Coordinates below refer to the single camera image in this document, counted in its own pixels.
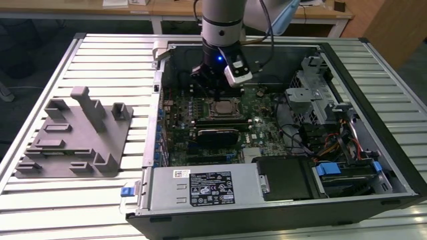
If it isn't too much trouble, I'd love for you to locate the metal drive cage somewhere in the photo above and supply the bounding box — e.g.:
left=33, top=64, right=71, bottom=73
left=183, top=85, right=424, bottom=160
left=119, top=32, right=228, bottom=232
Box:
left=284, top=55, right=356, bottom=127

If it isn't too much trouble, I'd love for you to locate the black graphics card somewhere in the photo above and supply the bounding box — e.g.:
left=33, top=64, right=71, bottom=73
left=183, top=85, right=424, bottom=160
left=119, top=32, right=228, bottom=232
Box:
left=195, top=128, right=241, bottom=146

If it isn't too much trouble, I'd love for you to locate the green motherboard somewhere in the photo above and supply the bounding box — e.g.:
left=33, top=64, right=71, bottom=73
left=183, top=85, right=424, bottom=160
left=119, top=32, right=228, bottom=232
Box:
left=159, top=86, right=314, bottom=168

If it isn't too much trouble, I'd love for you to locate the small silver heatsink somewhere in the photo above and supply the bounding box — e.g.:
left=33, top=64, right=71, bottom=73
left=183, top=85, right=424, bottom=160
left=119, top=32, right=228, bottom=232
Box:
left=241, top=146, right=264, bottom=159

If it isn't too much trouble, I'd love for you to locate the black expansion slot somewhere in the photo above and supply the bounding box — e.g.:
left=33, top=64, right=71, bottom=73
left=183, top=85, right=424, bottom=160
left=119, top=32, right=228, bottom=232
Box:
left=185, top=155, right=241, bottom=163

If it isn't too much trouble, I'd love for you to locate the wooden desk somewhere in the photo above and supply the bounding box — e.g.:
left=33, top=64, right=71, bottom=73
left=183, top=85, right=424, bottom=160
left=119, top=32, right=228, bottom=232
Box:
left=0, top=0, right=355, bottom=38

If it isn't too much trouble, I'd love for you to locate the grey parts rack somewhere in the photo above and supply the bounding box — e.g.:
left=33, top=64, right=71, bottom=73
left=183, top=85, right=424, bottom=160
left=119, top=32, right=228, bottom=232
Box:
left=13, top=85, right=135, bottom=179

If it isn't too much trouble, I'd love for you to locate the black plastic shroud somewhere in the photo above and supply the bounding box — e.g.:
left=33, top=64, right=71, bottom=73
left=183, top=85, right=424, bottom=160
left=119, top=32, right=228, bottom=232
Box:
left=255, top=155, right=318, bottom=202

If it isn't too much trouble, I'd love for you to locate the silver power supply unit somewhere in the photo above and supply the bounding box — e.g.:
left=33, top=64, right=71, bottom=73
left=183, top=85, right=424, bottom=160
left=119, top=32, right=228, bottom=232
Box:
left=147, top=165, right=269, bottom=213

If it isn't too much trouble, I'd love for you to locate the wooden cabinet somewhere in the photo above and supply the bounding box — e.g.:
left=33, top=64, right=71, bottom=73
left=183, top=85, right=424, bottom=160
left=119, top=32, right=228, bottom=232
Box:
left=342, top=0, right=427, bottom=72

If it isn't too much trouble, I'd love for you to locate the hard disk in blue carrier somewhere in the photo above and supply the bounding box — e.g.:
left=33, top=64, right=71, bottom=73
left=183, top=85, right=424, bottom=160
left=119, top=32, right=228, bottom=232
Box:
left=312, top=160, right=384, bottom=199

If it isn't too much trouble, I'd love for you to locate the green RAM stick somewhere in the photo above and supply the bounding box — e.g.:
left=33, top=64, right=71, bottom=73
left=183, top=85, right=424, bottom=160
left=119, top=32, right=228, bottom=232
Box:
left=39, top=149, right=95, bottom=155

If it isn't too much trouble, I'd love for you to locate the blue case latch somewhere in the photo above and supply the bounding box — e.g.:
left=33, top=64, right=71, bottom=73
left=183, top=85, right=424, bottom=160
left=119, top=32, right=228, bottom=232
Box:
left=120, top=185, right=135, bottom=199

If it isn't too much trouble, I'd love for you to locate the black PC case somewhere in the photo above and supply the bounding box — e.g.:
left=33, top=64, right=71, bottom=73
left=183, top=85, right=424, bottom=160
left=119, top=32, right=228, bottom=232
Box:
left=125, top=40, right=427, bottom=240

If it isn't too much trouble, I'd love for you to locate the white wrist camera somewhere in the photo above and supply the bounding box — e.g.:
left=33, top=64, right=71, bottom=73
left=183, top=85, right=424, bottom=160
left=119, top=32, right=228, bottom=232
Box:
left=223, top=57, right=253, bottom=88

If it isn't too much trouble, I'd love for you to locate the tan cable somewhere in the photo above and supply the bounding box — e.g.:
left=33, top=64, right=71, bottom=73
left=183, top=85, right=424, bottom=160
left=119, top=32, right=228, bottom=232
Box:
left=239, top=35, right=268, bottom=47

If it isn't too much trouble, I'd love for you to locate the grey metal bracket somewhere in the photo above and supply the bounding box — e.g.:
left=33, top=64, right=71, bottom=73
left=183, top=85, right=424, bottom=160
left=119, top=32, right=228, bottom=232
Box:
left=152, top=40, right=172, bottom=61

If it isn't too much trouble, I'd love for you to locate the black camera cable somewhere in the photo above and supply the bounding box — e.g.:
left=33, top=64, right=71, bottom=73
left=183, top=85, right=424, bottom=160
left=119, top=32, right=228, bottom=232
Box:
left=253, top=0, right=276, bottom=73

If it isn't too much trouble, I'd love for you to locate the yellow wire bundle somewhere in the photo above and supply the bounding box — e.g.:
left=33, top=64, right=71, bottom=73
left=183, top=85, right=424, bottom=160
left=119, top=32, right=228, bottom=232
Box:
left=312, top=142, right=339, bottom=161

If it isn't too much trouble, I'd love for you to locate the grey flat cable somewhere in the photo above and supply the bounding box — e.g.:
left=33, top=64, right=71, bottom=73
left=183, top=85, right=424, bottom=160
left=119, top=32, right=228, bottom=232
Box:
left=344, top=109, right=364, bottom=161

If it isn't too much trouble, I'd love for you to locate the red wire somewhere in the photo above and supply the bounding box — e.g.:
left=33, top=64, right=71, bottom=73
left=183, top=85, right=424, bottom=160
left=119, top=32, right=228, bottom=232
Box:
left=323, top=133, right=364, bottom=161

